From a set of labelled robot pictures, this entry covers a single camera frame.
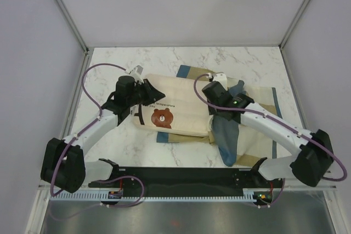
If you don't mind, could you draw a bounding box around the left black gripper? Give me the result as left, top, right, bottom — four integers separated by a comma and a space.
127, 79, 166, 107

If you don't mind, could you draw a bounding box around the cream bear print pillow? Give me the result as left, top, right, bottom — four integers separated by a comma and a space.
132, 73, 212, 136

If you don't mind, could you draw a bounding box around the blue beige checked pillowcase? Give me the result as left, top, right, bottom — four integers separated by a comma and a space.
156, 77, 282, 167

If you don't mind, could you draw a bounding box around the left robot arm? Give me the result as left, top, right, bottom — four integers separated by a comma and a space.
41, 76, 165, 193

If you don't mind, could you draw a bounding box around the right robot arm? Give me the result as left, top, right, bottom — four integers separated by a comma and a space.
202, 81, 333, 187

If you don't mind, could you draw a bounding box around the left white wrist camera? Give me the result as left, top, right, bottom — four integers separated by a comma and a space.
128, 65, 144, 83

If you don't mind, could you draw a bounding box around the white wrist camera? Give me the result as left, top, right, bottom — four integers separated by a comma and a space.
128, 65, 144, 83
212, 72, 228, 90

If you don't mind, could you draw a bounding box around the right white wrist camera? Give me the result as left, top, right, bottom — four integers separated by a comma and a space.
212, 72, 228, 90

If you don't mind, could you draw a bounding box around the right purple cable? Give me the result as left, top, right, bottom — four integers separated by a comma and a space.
193, 73, 348, 210

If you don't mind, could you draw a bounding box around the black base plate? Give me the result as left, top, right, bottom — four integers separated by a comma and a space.
87, 167, 286, 198

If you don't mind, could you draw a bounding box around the white slotted cable duct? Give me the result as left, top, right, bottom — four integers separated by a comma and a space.
50, 190, 272, 203

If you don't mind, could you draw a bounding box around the left aluminium frame post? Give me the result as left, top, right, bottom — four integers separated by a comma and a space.
54, 0, 89, 54

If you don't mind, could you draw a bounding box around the aluminium frame post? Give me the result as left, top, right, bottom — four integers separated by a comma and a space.
279, 0, 312, 50
54, 0, 89, 54

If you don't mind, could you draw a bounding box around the right aluminium frame post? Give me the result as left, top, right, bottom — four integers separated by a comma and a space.
279, 0, 312, 50

